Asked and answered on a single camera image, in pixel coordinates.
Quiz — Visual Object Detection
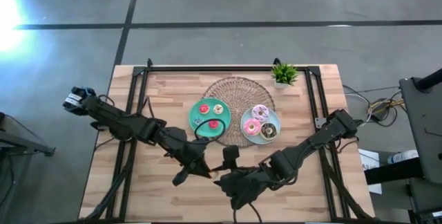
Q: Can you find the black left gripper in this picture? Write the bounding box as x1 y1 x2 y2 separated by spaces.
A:
171 136 213 187

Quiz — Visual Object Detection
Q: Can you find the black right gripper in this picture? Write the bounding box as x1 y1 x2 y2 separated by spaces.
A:
213 144 265 212

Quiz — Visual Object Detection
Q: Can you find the large pink frosted donut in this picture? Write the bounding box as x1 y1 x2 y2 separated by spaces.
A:
242 118 262 137

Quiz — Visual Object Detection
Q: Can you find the large chocolate frosted donut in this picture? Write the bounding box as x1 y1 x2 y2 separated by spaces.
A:
259 122 278 141

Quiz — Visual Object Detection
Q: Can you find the large lilac frosted donut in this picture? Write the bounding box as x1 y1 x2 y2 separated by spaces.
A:
251 104 270 123

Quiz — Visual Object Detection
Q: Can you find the light blue round plate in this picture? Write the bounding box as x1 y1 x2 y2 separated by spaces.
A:
240 106 282 146

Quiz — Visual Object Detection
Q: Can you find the teal round plate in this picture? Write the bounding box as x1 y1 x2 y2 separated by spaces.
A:
188 97 232 139

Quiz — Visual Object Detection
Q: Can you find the round woven straw placemat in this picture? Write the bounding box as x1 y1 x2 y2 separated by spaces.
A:
201 75 276 149

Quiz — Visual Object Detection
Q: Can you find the green artificial plant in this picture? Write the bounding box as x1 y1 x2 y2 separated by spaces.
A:
270 62 300 86

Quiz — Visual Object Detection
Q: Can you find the white paper sheet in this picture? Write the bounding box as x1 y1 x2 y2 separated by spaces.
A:
358 147 383 196

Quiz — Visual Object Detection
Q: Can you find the white plastic bottle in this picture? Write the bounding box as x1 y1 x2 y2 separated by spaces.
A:
387 149 420 165

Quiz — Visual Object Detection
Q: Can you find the grey cart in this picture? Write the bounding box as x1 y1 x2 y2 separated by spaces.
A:
398 67 442 185

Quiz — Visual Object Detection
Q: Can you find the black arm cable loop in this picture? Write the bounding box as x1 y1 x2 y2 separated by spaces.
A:
193 118 227 143

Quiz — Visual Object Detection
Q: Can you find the black aluminium table frame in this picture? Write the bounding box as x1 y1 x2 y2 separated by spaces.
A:
105 57 378 224

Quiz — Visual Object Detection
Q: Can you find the bundle of floor cables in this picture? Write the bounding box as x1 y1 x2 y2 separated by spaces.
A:
343 84 405 129

